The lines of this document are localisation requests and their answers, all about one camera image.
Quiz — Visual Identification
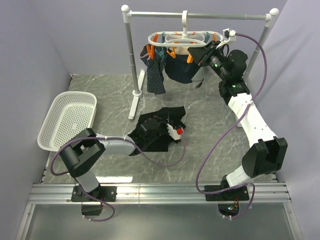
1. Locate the teal clothes peg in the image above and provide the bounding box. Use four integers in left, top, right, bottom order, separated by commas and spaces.
154, 46, 165, 60

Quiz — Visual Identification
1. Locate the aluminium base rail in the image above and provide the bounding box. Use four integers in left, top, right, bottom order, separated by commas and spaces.
27, 182, 292, 205

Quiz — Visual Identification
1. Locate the black underwear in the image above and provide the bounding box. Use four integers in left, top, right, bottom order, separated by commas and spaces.
128, 106, 186, 152

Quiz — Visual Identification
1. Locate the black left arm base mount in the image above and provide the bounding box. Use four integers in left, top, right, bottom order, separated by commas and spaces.
71, 185, 117, 217

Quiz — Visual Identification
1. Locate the orange clothes peg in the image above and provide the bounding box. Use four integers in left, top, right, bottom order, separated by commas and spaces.
166, 47, 176, 59
186, 54, 194, 64
146, 44, 155, 60

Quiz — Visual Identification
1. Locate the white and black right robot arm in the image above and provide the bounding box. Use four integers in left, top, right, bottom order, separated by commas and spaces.
187, 41, 288, 200

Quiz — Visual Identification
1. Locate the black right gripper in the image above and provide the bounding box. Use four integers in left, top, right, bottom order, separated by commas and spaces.
187, 41, 230, 81

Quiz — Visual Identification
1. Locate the white perforated plastic basket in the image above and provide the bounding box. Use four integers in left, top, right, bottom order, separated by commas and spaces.
37, 91, 97, 152

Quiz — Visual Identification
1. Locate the navy underwear with cream waistband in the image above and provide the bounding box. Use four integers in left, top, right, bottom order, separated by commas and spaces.
164, 47, 200, 84

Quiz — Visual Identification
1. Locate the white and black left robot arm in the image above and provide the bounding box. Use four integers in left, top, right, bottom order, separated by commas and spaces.
58, 116, 184, 201

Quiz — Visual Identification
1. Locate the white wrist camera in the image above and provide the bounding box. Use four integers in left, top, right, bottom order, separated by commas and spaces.
222, 28, 237, 43
166, 123, 184, 141

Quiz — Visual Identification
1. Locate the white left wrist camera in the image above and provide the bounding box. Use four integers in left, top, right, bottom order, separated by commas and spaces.
166, 123, 184, 141

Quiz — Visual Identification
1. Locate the white clip hanger frame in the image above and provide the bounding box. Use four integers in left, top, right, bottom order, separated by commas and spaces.
147, 10, 224, 48

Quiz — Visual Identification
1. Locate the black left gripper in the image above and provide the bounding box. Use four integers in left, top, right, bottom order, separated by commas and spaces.
146, 111, 175, 146

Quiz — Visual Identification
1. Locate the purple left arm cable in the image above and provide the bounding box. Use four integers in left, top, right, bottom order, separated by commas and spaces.
49, 130, 187, 222

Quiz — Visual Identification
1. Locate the striped navy underwear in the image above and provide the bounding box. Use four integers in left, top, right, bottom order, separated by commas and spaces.
139, 45, 167, 95

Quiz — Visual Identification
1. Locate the grey underwear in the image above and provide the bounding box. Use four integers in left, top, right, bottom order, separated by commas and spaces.
191, 66, 212, 89

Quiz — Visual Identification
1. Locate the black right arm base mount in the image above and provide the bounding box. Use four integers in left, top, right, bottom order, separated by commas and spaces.
204, 184, 253, 220

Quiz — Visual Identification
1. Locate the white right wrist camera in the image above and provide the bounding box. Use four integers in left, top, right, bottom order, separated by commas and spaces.
222, 28, 237, 43

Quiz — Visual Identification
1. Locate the white and grey clothes rack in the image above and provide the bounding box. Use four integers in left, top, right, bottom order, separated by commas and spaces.
120, 4, 280, 121

